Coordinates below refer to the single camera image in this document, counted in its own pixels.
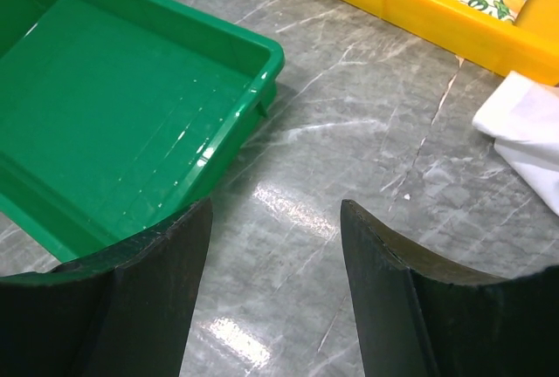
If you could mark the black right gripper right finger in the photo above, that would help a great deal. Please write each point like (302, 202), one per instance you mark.
(418, 313)

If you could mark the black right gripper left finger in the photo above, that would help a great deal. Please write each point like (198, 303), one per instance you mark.
(125, 310)

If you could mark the white daisy print t-shirt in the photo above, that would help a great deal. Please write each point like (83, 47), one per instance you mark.
(522, 117)

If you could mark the green plastic tray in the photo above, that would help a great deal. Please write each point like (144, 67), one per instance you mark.
(115, 114)

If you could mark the yellow plastic tray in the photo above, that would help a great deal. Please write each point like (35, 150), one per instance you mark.
(529, 46)

